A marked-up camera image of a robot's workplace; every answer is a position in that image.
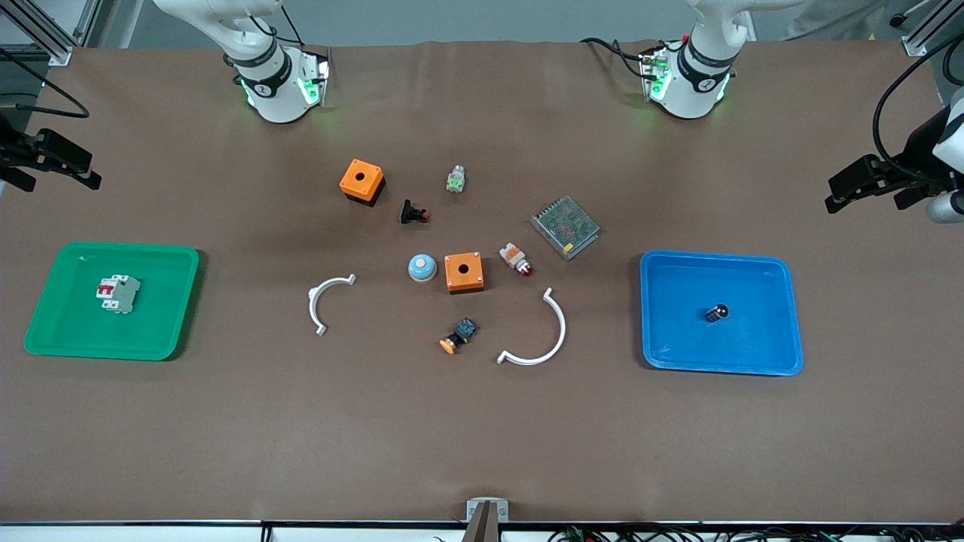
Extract white red circuit breaker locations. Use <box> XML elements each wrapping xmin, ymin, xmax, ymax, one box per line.
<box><xmin>96</xmin><ymin>274</ymin><xmax>142</xmax><ymax>315</ymax></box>

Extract green plastic tray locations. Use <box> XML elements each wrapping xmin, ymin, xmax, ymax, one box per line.
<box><xmin>23</xmin><ymin>241</ymin><xmax>201</xmax><ymax>362</ymax></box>

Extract blue plastic tray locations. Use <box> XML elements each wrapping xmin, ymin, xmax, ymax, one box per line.
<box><xmin>639</xmin><ymin>250</ymin><xmax>805</xmax><ymax>377</ymax></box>

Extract small white arc clamp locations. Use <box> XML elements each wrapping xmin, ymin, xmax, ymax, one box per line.
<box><xmin>307</xmin><ymin>274</ymin><xmax>358</xmax><ymax>336</ymax></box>

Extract orange box with black base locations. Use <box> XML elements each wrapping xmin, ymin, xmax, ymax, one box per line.
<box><xmin>339</xmin><ymin>158</ymin><xmax>387</xmax><ymax>208</ymax></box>

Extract metal mesh power supply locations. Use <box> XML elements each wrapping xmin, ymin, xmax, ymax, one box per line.
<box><xmin>530</xmin><ymin>196</ymin><xmax>602</xmax><ymax>262</ymax></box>

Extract large white arc clamp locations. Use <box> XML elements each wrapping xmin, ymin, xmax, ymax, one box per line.
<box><xmin>496</xmin><ymin>287</ymin><xmax>567</xmax><ymax>367</ymax></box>

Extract red indicator lamp orange collar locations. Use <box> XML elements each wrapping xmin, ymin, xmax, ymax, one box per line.
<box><xmin>499</xmin><ymin>242</ymin><xmax>534</xmax><ymax>278</ymax></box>

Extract all orange button box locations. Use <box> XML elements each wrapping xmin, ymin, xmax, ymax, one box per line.
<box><xmin>444</xmin><ymin>251</ymin><xmax>487</xmax><ymax>294</ymax></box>

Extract orange pushbutton blue contact block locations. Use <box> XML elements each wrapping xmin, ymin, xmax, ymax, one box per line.
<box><xmin>439</xmin><ymin>317</ymin><xmax>479</xmax><ymax>356</ymax></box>

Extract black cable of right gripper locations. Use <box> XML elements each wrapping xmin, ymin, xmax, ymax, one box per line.
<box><xmin>0</xmin><ymin>47</ymin><xmax>91</xmax><ymax>120</ymax></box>

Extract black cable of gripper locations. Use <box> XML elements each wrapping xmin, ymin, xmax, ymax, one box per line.
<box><xmin>872</xmin><ymin>34</ymin><xmax>964</xmax><ymax>189</ymax></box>
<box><xmin>0</xmin><ymin>47</ymin><xmax>91</xmax><ymax>120</ymax></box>

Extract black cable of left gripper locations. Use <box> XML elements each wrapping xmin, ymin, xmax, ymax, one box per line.
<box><xmin>872</xmin><ymin>34</ymin><xmax>964</xmax><ymax>189</ymax></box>

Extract aluminium frame profile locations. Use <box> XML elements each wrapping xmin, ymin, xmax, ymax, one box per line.
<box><xmin>899</xmin><ymin>0</ymin><xmax>964</xmax><ymax>58</ymax></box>
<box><xmin>0</xmin><ymin>0</ymin><xmax>103</xmax><ymax>67</ymax></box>

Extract black cable at arm base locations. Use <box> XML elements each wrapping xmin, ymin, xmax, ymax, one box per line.
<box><xmin>580</xmin><ymin>35</ymin><xmax>683</xmax><ymax>81</ymax></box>

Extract black cable tangle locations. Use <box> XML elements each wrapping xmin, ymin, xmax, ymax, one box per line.
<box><xmin>546</xmin><ymin>525</ymin><xmax>964</xmax><ymax>542</ymax></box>

